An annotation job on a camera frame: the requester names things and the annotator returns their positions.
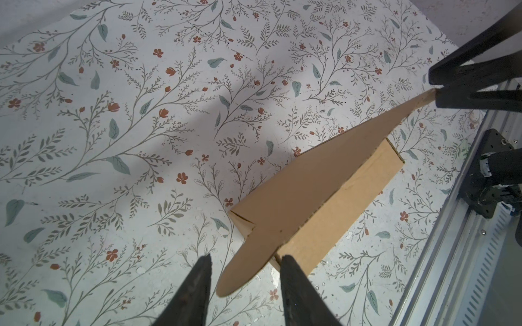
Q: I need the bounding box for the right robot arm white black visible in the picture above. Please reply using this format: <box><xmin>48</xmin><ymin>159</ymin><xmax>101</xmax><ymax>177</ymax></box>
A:
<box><xmin>428</xmin><ymin>5</ymin><xmax>521</xmax><ymax>219</ymax></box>

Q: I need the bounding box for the brown cardboard box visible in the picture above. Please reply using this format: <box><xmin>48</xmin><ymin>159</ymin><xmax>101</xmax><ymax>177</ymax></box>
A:
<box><xmin>216</xmin><ymin>90</ymin><xmax>435</xmax><ymax>297</ymax></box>

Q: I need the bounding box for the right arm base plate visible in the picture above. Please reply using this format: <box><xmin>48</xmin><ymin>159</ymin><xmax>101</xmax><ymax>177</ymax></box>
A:
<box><xmin>459</xmin><ymin>129</ymin><xmax>521</xmax><ymax>219</ymax></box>

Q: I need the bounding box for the aluminium front rail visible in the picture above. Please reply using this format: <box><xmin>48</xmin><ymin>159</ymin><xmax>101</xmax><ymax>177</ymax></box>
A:
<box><xmin>387</xmin><ymin>79</ymin><xmax>522</xmax><ymax>326</ymax></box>

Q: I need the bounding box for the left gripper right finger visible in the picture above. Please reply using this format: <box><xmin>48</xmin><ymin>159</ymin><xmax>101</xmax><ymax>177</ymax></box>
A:
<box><xmin>280</xmin><ymin>255</ymin><xmax>341</xmax><ymax>326</ymax></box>

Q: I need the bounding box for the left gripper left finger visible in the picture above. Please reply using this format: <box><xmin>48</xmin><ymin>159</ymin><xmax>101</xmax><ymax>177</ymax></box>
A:
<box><xmin>152</xmin><ymin>254</ymin><xmax>212</xmax><ymax>326</ymax></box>

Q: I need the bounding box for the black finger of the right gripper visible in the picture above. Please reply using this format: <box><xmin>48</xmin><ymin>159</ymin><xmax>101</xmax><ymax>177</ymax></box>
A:
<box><xmin>428</xmin><ymin>4</ymin><xmax>521</xmax><ymax>85</ymax></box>
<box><xmin>435</xmin><ymin>88</ymin><xmax>521</xmax><ymax>113</ymax></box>

